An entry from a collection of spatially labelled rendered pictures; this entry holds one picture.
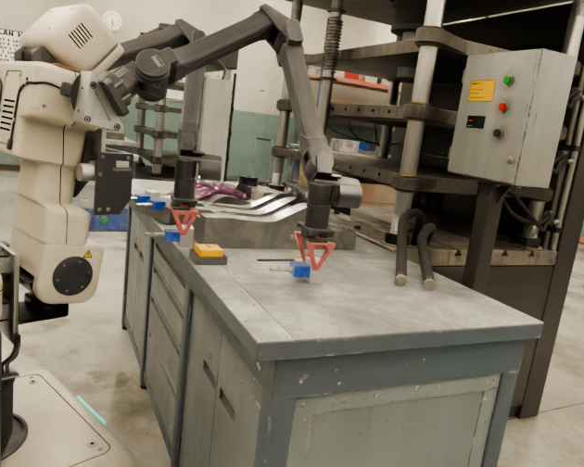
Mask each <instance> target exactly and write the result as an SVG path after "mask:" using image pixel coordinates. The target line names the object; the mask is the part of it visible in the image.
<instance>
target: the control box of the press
mask: <svg viewBox="0 0 584 467"><path fill-rule="evenodd" d="M576 63H577V57H574V56H570V55H567V54H563V53H559V52H555V51H552V50H548V49H544V48H541V49H531V50H522V51H512V52H501V53H491V54H482V55H471V56H468V58H467V63H466V69H464V70H463V78H462V83H463V89H462V93H461V99H460V104H459V109H458V114H457V120H456V124H455V130H454V135H453V140H452V145H451V146H450V151H449V156H448V159H449V166H448V172H449V173H454V174H459V175H463V177H464V178H465V179H468V180H467V181H472V180H475V181H477V182H478V188H477V192H476V213H475V217H474V222H473V227H472V232H471V236H470V241H469V247H468V251H467V256H466V261H465V265H464V270H463V279H462V285H464V286H466V287H468V288H470V289H473V290H475V291H477V292H478V293H480V294H482V295H484V292H485V288H486V283H487V279H488V274H489V265H490V261H491V256H492V252H493V247H494V243H495V238H496V233H497V229H498V224H499V219H500V216H501V207H502V202H503V198H504V195H505V194H506V193H507V192H508V191H509V189H510V188H511V187H512V186H516V188H520V189H521V187H526V186H527V187H538V188H549V184H550V179H551V175H552V167H553V163H554V159H555V155H556V150H557V146H558V142H559V138H560V133H561V130H562V125H563V121H564V116H565V109H566V105H567V100H568V97H569V92H570V88H571V83H572V80H573V75H574V71H575V66H576Z"/></svg>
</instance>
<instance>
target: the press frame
mask: <svg viewBox="0 0 584 467"><path fill-rule="evenodd" d="M571 8H572V3H569V4H563V5H559V6H548V7H544V8H538V9H532V10H528V11H522V12H516V13H512V14H506V15H500V16H496V17H490V18H484V19H475V20H469V21H465V22H459V23H453V24H448V25H443V26H442V28H443V29H445V30H446V32H449V33H451V34H453V35H456V36H458V37H460V38H462V39H464V40H466V41H470V42H475V43H479V44H485V45H489V46H494V47H498V48H501V49H505V50H510V51H522V50H531V49H541V48H544V49H548V50H552V51H555V52H559V53H562V50H563V45H564V40H565V33H566V28H567V24H568V20H569V18H570V13H571ZM577 60H578V61H579V62H581V64H582V67H581V72H580V75H578V76H577V77H575V78H574V79H573V81H572V84H571V89H570V93H571V92H572V88H574V87H576V88H580V89H581V93H576V94H575V95H574V96H578V95H584V30H583V34H582V39H581V43H580V48H579V51H578V59H577ZM413 85H414V83H406V82H403V83H402V85H401V90H400V101H399V106H404V104H406V103H409V102H411V101H412V95H413ZM462 89H463V83H462V82H433V83H432V85H431V91H430V96H429V102H428V104H430V105H431V106H433V107H436V108H440V109H447V110H452V111H458V109H459V104H460V99H461V93H462ZM574 96H573V97H574ZM563 125H564V126H565V127H566V128H567V134H566V138H565V139H564V141H561V142H559V143H558V147H557V151H556V156H555V157H557V156H558V151H566V152H567V155H566V156H563V157H562V158H561V159H560V160H563V159H573V160H574V162H573V163H572V164H561V166H560V170H559V172H558V173H557V174H553V173H552V176H551V180H550V184H549V187H551V188H552V190H553V195H552V200H551V201H550V202H545V206H544V210H543V214H542V218H541V219H543V218H544V217H545V216H546V215H545V214H544V212H545V211H549V210H552V211H553V212H554V213H553V215H551V217H550V218H549V219H548V220H546V221H551V220H559V221H560V222H559V223H558V224H551V225H547V228H546V230H545V231H544V232H543V231H541V230H539V233H538V237H539V238H541V241H540V246H542V248H545V249H549V250H551V251H557V256H556V261H555V264H554V265H551V266H553V270H552V278H551V281H550V286H549V290H548V294H547V298H546V302H545V306H544V311H543V314H542V318H541V321H542V322H544V324H543V326H542V331H541V335H540V338H537V342H536V346H535V350H534V354H533V359H532V362H531V366H530V371H529V375H528V378H527V386H526V390H525V394H524V398H523V402H522V405H519V406H517V410H516V415H515V417H516V418H518V419H524V418H528V417H534V416H538V413H539V409H540V402H541V398H542V394H543V390H544V386H545V382H546V378H547V374H548V370H549V367H550V362H551V358H552V352H553V348H554V343H555V339H556V336H557V332H558V328H559V323H560V320H561V316H562V312H563V308H564V303H565V297H566V293H567V289H568V286H569V281H570V277H571V273H572V270H573V266H574V261H575V257H576V254H577V250H578V242H579V238H580V235H581V231H582V227H583V222H584V101H582V100H576V101H575V104H574V106H573V108H572V109H568V108H566V110H565V117H564V122H563ZM406 130H407V128H400V127H395V131H394V137H393V143H394V142H399V143H398V144H397V145H393V146H392V148H391V155H390V158H393V159H400V160H401V159H402V152H403V147H404V141H405V135H406ZM453 135H454V133H447V132H438V131H428V130H424V134H423V140H422V145H421V151H420V153H421V154H420V157H419V162H418V163H421V164H426V165H430V166H436V167H441V168H446V169H447V168H448V166H449V159H448V156H449V151H450V146H451V145H452V140H453ZM425 154H427V155H425ZM431 155H433V156H431ZM437 156H438V157H437ZM443 157H444V158H443ZM505 200H506V202H507V204H508V205H509V207H510V209H511V210H512V211H513V212H514V213H515V214H516V215H518V216H520V217H522V218H524V219H525V218H526V217H527V214H526V213H525V212H524V211H523V210H522V209H521V207H520V206H519V205H518V203H517V202H516V201H515V199H514V198H508V197H505ZM475 213H476V196H470V195H457V194H444V197H443V203H442V208H441V213H440V216H448V217H449V218H450V219H453V220H456V221H461V222H464V223H467V224H470V225H473V222H474V217H475ZM546 221H545V222H546ZM524 228H525V224H524V223H523V222H521V221H519V220H517V219H515V218H513V217H512V216H511V215H510V214H509V213H508V211H507V210H506V209H505V207H504V205H503V204H502V207H501V216H500V219H499V224H498V229H497V234H503V235H506V236H509V237H512V238H515V239H517V237H518V235H519V234H523V231H524Z"/></svg>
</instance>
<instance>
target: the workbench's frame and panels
mask: <svg viewBox="0 0 584 467"><path fill-rule="evenodd" d="M145 232H147V233H164V232H163V231H162V230H161V229H160V228H159V226H158V225H157V224H156V223H155V222H154V220H153V219H152V218H151V217H149V216H147V215H146V214H144V213H141V212H139V211H137V210H135V209H134V200H130V201H129V203H128V217H127V233H126V248H125V264H124V280H123V296H122V312H121V326H122V327H121V328H122V329H123V330H127V331H128V334H129V336H130V339H131V342H132V345H133V350H134V353H135V356H136V358H137V361H138V364H139V367H140V379H139V381H140V387H141V388H142V389H147V392H148V394H149V397H150V400H151V403H152V406H153V409H154V412H155V414H156V417H157V420H158V423H159V428H160V431H161V433H162V436H163V439H164V442H165V445H166V448H167V450H168V453H169V456H170V459H171V467H497V465H498V460H499V457H500V452H501V445H502V440H503V437H504V432H505V428H506V424H507V420H508V416H509V411H510V408H511V403H512V399H513V394H514V388H515V383H516V379H517V375H518V371H519V370H520V366H521V361H522V358H523V354H524V349H525V345H526V341H527V339H530V338H540V335H541V331H542V326H543V324H535V325H522V326H509V327H496V328H483V329H470V330H457V331H444V332H431V333H417V334H392V335H379V336H366V337H352V338H339V339H326V340H313V341H300V342H296V341H295V342H287V343H274V344H261V345H258V344H257V343H256V342H255V340H254V339H253V338H252V337H251V336H250V334H249V333H248V332H247V331H246V330H245V328H244V327H243V326H242V325H241V324H240V322H239V321H238V320H237V319H236V318H235V316H234V315H233V314H232V313H231V311H230V310H229V309H228V308H226V306H225V305H224V304H223V303H222V301H221V300H220V299H219V298H218V297H217V296H216V294H215V293H214V292H213V291H212V290H211V288H210V287H209V286H208V285H207V283H206V282H205V281H204V280H203V279H202V277H201V276H200V275H199V274H198V273H197V271H196V270H195V269H194V268H193V266H192V265H191V264H190V263H189V262H188V261H187V259H186V258H185V257H184V256H183V254H182V253H181V252H180V251H179V250H178V248H177V247H176V246H175V245H174V244H173V242H165V240H164V237H159V236H155V235H153V236H152V235H151V236H150V235H149V236H145V235H144V233H145Z"/></svg>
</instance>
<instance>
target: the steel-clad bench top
mask: <svg viewBox="0 0 584 467"><path fill-rule="evenodd" d="M173 188H174V182H167V181H153V180H139V179H133V181H132V195H133V196H134V194H144V193H145V190H155V191H158V192H160V194H161V195H164V194H167V193H169V192H170V191H172V190H173ZM173 244H174V245H175V246H176V247H177V248H178V250H179V251H180V252H181V253H182V254H183V256H184V257H185V258H186V259H187V261H188V262H189V263H190V264H191V265H192V266H193V268H194V269H195V270H196V271H197V273H198V274H199V275H200V276H201V277H202V279H203V280H204V281H205V282H206V283H207V285H208V286H209V287H210V288H211V290H212V291H213V292H214V293H215V294H216V296H217V297H218V298H219V299H220V300H221V301H222V303H223V304H224V305H225V306H226V308H228V309H229V310H230V311H231V313H232V314H233V315H234V316H235V318H236V319H237V320H238V321H239V322H240V324H241V325H242V326H243V327H244V328H245V330H246V331H247V332H248V333H249V334H250V336H251V337H252V338H253V339H254V340H255V342H256V343H257V344H258V345H261V344H274V343H287V342H295V341H296V342H300V341H313V340H326V339H339V338H352V337H366V336H379V335H392V334H417V333H431V332H444V331H457V330H470V329H483V328H496V327H509V326H522V325H535V324H544V322H541V321H539V320H537V319H535V318H533V317H531V316H528V315H526V314H525V313H523V312H521V311H519V310H516V309H513V308H511V307H509V306H507V305H504V304H502V303H501V302H499V301H497V300H494V299H492V298H490V297H487V296H485V295H482V294H480V293H478V292H477V291H475V290H473V289H470V288H468V287H466V286H464V285H462V284H458V283H456V282H454V281H453V280H451V279H449V278H446V277H444V276H442V275H440V274H438V273H435V272H433V273H434V278H435V282H436V287H435V289H434V290H432V291H429V290H426V289H425V288H424V283H423V277H422V272H421V266H420V265H418V264H416V263H414V262H411V261H409V260H407V283H406V285H404V286H401V285H397V284H396V283H395V274H396V256H397V255H396V254H394V253H392V252H390V251H387V250H385V249H384V248H382V247H380V246H376V245H374V244H372V243H370V242H368V241H365V240H363V239H361V238H360V237H358V236H356V242H355V248H354V250H332V252H331V253H330V254H329V256H328V257H327V258H326V260H325V261H324V262H325V268H324V280H323V283H322V284H309V283H308V282H307V281H306V280H305V279H304V278H303V277H293V276H292V275H291V273H290V272H289V271H270V270H269V268H270V266H283V267H289V264H290V261H257V259H302V257H301V255H300V251H299V249H252V248H222V250H223V254H224V255H225V256H226V257H227V258H228V260H227V265H196V263H195V262H194V261H193V260H192V259H191V258H190V257H189V250H190V249H195V244H197V242H196V241H195V240H194V239H193V247H179V245H178V242H173Z"/></svg>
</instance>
